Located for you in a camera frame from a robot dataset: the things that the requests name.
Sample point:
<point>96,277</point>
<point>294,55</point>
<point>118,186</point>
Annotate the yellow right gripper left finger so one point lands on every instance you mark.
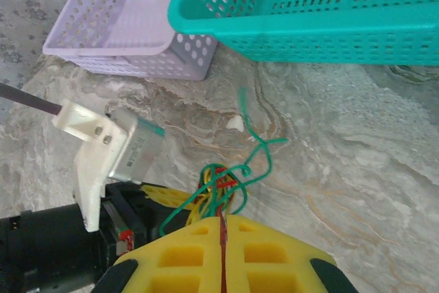
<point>178,258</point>

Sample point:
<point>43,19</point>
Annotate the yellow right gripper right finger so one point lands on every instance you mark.
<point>267,258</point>

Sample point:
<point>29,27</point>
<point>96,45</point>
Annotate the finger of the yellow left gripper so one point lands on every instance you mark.
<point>164,196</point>

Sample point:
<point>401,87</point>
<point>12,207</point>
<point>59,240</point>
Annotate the lavender perforated plastic basket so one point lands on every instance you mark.
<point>113,15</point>

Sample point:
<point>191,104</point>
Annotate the teal perforated plastic basket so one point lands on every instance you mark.
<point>308,32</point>

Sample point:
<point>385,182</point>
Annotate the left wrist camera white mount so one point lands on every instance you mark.
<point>103,135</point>

